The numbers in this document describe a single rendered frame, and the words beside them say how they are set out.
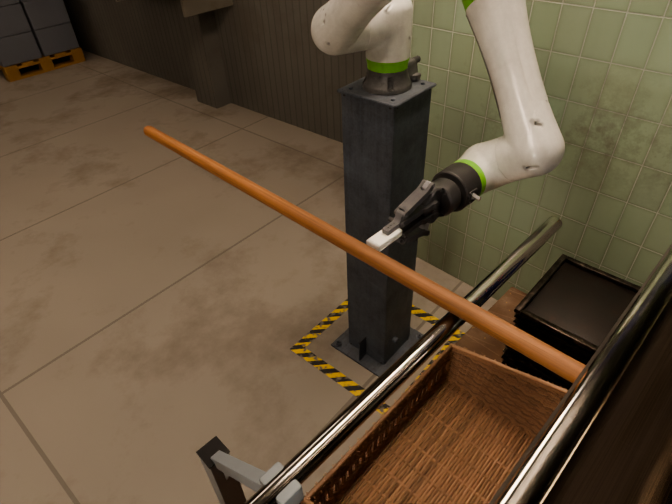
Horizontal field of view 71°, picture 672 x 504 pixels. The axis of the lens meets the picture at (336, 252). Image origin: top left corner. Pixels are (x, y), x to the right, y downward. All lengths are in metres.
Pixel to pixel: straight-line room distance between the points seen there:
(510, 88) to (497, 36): 0.10
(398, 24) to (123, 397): 1.81
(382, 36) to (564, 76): 0.76
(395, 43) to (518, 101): 0.52
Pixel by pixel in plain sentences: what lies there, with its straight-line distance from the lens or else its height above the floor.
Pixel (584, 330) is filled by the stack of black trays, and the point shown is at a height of 0.85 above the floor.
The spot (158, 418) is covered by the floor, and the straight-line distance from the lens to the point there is 2.19.
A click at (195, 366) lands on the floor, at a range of 2.29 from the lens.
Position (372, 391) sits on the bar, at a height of 1.18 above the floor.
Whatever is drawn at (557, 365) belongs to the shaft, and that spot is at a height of 1.20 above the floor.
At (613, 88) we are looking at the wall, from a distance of 1.88.
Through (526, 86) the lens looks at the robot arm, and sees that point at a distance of 1.03.
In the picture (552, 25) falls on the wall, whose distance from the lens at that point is 1.91.
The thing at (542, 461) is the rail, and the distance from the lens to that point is 0.35.
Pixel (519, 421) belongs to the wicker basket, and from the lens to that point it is 1.37.
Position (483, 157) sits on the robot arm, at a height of 1.24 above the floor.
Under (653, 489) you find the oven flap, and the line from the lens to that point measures 0.41.
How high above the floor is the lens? 1.74
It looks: 40 degrees down
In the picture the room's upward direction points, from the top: 3 degrees counter-clockwise
